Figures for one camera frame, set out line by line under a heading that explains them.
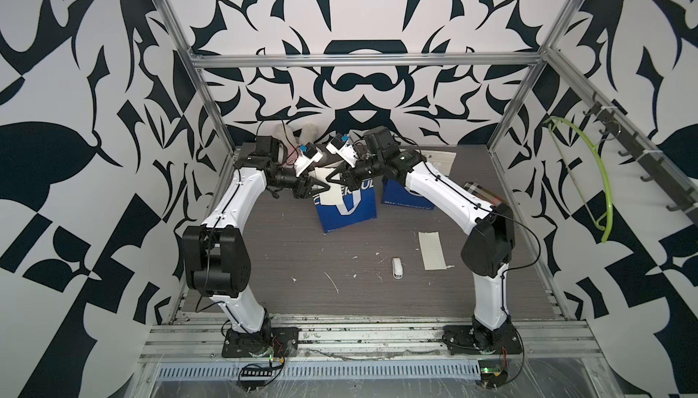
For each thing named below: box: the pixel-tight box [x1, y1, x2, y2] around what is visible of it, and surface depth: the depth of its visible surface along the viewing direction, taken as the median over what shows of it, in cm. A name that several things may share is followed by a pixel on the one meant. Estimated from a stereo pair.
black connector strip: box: [240, 367, 273, 378], surface depth 74 cm
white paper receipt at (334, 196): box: [319, 182, 344, 206], surface depth 82 cm
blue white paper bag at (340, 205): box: [312, 165, 378, 234], surface depth 87 cm
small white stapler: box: [391, 257, 404, 280], surface depth 87 cm
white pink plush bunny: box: [275, 122, 320, 159], surface depth 117 cm
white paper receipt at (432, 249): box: [418, 230, 448, 271], surface depth 94 cm
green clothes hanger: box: [543, 116, 614, 244], surface depth 72 cm
